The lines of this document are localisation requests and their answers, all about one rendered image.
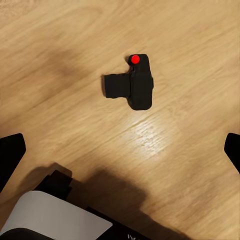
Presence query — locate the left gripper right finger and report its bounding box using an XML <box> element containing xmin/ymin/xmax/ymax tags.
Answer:
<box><xmin>224</xmin><ymin>132</ymin><xmax>240</xmax><ymax>173</ymax></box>

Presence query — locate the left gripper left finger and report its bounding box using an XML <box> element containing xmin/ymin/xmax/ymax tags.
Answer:
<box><xmin>0</xmin><ymin>133</ymin><xmax>26</xmax><ymax>193</ymax></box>

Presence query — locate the digital camera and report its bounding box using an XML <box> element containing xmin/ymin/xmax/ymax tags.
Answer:
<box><xmin>104</xmin><ymin>53</ymin><xmax>154</xmax><ymax>111</ymax></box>

